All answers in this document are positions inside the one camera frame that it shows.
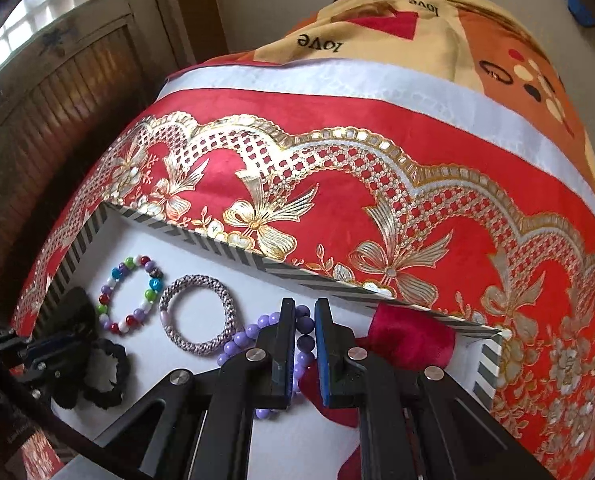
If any wooden slatted door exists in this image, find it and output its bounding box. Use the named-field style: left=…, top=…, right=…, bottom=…
left=0, top=0, right=175, bottom=320

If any orange cartoon blanket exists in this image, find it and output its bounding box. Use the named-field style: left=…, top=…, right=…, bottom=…
left=202, top=0, right=595, bottom=212

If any white striped jewelry tray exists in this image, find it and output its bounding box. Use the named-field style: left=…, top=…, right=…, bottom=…
left=42, top=205, right=511, bottom=479

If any red gold floral tablecloth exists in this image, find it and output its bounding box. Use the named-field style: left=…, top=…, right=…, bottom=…
left=13, top=60, right=595, bottom=479

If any black scrunchie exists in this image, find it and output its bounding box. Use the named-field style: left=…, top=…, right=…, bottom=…
left=51, top=286, right=132, bottom=411

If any blue cloth on wall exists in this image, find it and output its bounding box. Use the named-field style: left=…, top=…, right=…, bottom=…
left=567, top=0, right=595, bottom=28

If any multicolour bead bracelet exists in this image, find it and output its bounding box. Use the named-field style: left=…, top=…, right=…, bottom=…
left=96, top=253, right=166, bottom=336

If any red satin bow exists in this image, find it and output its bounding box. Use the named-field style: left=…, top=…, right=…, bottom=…
left=296, top=302, right=458, bottom=480

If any purple bead bracelet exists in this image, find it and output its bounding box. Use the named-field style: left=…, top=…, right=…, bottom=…
left=216, top=303, right=317, bottom=421

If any lilac woven bracelet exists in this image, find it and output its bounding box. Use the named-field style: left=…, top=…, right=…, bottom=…
left=158, top=274, right=239, bottom=358

